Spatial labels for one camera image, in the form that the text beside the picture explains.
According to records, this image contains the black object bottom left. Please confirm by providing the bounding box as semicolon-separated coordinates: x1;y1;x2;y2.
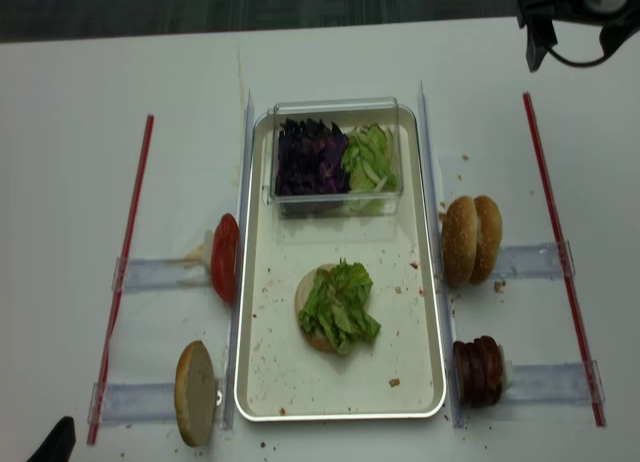
28;416;76;462

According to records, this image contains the shredded purple cabbage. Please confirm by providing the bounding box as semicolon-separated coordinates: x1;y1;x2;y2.
275;118;350;196

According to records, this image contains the white onion slice left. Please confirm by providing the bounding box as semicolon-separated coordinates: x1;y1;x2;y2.
200;230;214;269

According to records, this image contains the white rectangular metal tray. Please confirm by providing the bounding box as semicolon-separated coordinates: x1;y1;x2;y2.
234;103;446;422

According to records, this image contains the bun half lower left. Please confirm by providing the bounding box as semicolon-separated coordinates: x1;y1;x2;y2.
174;340;217;447

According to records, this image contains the green lettuce in container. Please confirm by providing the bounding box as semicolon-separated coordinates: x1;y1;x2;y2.
341;124;398;193

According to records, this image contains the lower right clear holder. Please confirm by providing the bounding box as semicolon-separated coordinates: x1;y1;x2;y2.
501;361;606;405

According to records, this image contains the green lettuce portion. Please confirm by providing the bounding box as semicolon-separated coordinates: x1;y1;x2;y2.
298;256;382;356

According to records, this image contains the left clear acrylic rail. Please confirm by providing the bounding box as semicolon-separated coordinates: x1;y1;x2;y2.
221;92;255;431

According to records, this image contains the stack of meat patties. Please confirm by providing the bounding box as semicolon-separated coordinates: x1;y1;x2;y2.
453;335;506;408

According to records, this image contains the red tomato slice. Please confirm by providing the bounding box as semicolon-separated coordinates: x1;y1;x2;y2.
210;213;239;305

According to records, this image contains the upper right clear holder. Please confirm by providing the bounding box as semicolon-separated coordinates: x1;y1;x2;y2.
490;241;575;280

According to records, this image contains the left red strip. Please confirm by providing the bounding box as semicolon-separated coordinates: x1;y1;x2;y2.
87;114;154;446

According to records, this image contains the right clear acrylic rail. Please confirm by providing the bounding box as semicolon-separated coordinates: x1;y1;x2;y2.
417;82;466;430

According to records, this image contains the lower left clear holder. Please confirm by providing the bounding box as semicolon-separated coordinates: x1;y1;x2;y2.
87;383;176;424

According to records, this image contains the sesame bun right of pair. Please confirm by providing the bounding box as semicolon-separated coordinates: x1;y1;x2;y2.
470;195;503;285

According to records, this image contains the sesame bun left of pair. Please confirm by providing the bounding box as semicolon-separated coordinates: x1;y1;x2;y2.
441;196;479;287

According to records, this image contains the clear holder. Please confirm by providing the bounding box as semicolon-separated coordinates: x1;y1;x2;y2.
121;258;210;293
490;241;575;280
501;361;606;405
87;383;176;424

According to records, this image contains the clear acrylic rail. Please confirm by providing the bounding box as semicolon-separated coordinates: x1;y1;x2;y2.
417;82;466;430
221;92;255;431

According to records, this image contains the black cable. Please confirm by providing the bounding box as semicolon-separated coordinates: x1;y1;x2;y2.
547;11;639;67

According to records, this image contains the sesame bun of pair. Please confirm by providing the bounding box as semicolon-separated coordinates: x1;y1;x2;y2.
470;195;503;285
441;196;479;287

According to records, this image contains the red strip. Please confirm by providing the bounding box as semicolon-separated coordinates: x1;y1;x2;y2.
87;114;154;446
522;92;607;428

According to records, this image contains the bun bottom on tray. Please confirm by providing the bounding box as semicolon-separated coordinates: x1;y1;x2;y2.
294;262;369;356

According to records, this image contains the clear plastic salad container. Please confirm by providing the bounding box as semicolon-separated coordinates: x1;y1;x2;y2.
261;97;404;218

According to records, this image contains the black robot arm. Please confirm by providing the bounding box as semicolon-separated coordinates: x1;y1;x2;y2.
516;0;639;73

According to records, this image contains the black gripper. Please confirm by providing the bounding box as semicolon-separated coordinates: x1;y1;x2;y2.
516;0;585;73

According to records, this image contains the upper left clear holder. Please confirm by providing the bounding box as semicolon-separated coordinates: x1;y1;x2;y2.
121;258;210;293

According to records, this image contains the right red strip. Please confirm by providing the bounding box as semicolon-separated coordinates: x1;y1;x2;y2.
522;92;607;428

